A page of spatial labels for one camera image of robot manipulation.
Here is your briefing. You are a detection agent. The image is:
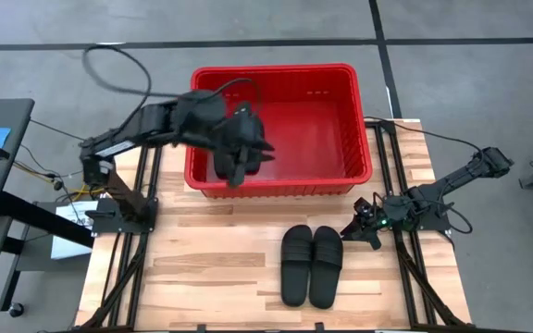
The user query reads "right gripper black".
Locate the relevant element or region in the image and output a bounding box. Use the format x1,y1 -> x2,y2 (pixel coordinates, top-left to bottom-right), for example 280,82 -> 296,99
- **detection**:
340,195 -> 409,251

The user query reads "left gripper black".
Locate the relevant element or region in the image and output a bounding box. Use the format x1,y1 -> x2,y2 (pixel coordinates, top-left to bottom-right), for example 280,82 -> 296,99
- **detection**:
214,114 -> 277,189

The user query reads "black rubber slide sandal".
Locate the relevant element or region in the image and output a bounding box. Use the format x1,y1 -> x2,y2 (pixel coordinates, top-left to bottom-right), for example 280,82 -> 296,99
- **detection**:
308,225 -> 344,310
279,224 -> 315,308

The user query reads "red plastic bin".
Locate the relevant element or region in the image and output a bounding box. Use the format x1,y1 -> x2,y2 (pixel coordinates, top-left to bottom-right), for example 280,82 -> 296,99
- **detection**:
183,63 -> 374,199

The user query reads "white box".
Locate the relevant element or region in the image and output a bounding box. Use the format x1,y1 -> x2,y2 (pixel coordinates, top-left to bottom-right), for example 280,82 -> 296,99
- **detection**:
51,200 -> 100,260

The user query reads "black stand beam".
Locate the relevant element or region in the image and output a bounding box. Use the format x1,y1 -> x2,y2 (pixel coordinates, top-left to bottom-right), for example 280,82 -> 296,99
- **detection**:
0,191 -> 96,249

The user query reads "dark monitor with blue screen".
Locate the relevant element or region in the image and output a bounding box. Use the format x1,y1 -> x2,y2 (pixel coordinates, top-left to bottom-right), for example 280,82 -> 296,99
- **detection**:
0,98 -> 35,219

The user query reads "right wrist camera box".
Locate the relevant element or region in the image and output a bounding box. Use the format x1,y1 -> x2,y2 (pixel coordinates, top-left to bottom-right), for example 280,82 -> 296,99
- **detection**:
353,196 -> 375,218

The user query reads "black table frame rail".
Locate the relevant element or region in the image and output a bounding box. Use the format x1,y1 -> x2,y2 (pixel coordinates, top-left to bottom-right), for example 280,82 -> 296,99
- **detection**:
76,142 -> 164,330
366,118 -> 476,330
69,323 -> 527,333

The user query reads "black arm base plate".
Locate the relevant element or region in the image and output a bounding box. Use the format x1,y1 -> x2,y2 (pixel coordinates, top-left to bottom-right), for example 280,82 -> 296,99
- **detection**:
393,193 -> 453,233
92,196 -> 159,233

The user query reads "looped black cable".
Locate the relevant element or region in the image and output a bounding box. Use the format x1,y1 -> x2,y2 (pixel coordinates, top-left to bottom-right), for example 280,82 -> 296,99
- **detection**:
432,184 -> 475,235

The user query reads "long thin black cable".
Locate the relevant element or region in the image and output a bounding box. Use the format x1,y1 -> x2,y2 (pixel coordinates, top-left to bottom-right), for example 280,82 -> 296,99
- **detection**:
363,115 -> 485,161

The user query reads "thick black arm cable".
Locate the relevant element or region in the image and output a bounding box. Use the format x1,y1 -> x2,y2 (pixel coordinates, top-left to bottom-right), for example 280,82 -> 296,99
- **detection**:
81,43 -> 262,135

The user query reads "yellow cable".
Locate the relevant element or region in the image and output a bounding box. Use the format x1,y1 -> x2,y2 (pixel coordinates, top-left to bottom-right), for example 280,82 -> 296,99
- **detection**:
14,159 -> 105,201

